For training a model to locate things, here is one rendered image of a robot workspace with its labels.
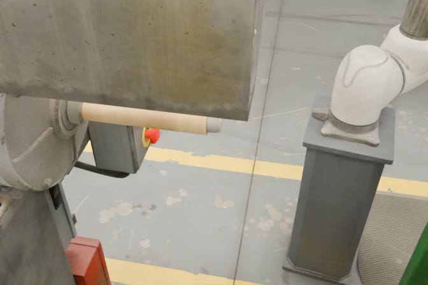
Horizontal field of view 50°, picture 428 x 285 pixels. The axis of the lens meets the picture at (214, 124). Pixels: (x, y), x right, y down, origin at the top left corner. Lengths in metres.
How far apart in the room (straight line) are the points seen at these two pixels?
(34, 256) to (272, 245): 1.23
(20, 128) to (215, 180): 1.74
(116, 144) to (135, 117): 0.35
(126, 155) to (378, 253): 1.39
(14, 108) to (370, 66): 1.03
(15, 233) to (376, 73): 1.01
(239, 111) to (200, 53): 0.07
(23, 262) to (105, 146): 0.28
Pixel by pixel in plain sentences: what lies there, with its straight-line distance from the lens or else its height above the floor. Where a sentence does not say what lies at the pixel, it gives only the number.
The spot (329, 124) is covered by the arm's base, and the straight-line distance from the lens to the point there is 1.52.
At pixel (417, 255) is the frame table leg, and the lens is 1.37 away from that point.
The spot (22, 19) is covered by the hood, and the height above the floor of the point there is 1.47.
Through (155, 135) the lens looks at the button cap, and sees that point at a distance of 1.03.
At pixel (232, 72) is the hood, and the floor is 1.44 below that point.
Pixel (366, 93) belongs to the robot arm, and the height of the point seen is 0.88.
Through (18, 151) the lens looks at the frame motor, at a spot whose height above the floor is 1.26.
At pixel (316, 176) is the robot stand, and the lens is 1.57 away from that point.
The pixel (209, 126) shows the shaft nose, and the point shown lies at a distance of 0.62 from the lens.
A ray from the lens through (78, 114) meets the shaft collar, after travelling 0.67.
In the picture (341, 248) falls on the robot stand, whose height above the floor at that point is 0.21.
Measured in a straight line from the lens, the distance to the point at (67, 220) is 1.23.
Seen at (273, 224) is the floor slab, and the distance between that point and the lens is 2.13.
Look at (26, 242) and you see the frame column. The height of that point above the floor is 0.90.
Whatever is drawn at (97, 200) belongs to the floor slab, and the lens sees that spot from 2.27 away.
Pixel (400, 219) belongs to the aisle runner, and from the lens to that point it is 2.29.
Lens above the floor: 1.65
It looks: 39 degrees down
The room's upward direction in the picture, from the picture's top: straight up
